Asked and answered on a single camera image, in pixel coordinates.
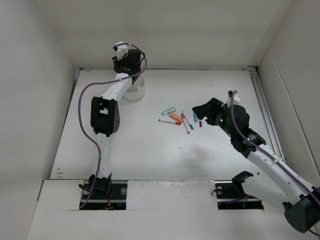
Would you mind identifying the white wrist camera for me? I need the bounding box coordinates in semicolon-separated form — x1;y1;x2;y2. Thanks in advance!
227;90;241;105
112;41;131;61

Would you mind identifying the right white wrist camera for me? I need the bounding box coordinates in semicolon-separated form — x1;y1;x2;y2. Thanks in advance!
227;90;241;105

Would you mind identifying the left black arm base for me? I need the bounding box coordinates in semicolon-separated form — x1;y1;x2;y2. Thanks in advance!
78;175;128;211

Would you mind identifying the blue capped white marker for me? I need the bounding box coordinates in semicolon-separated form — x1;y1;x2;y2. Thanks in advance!
181;111;194;130

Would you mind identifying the white round divided container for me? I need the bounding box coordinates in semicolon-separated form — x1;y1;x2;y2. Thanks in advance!
123;76;146;101

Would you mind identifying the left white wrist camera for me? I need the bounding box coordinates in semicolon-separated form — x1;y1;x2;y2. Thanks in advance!
112;41;131;61

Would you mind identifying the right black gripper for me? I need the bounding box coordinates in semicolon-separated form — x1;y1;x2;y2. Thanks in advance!
192;97;236;138

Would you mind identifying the red capped white marker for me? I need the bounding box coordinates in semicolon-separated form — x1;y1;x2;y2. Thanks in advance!
158;119;181;126

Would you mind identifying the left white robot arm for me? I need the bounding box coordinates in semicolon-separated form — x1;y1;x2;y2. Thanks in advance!
88;49;145;199

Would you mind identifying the pink capped white marker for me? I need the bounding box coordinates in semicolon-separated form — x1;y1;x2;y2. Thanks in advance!
180;113;190;135

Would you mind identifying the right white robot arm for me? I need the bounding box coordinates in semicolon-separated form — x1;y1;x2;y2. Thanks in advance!
192;97;320;233

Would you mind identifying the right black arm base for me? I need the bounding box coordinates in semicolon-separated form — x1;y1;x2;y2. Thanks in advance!
211;171;264;210

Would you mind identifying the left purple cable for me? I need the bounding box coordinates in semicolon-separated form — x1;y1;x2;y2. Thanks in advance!
78;42;148;210

